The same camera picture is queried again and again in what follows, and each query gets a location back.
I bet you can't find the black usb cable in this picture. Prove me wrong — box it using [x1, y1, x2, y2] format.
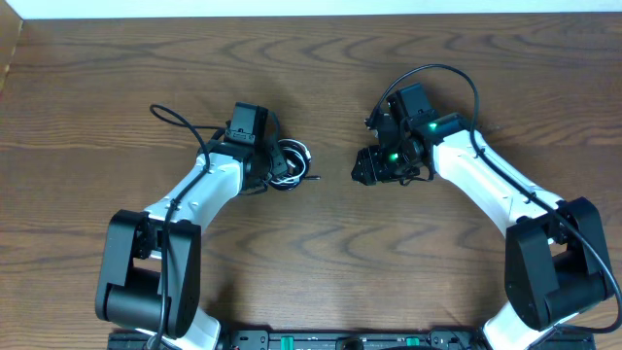
[257, 138, 322, 192]

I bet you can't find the white usb cable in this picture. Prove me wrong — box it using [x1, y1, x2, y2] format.
[269, 139, 312, 187]

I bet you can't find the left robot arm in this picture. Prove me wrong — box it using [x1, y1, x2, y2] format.
[94, 102, 286, 349]

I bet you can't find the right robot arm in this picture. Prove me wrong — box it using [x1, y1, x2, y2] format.
[352, 84, 621, 349]

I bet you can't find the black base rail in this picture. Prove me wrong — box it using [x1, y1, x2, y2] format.
[106, 329, 597, 350]

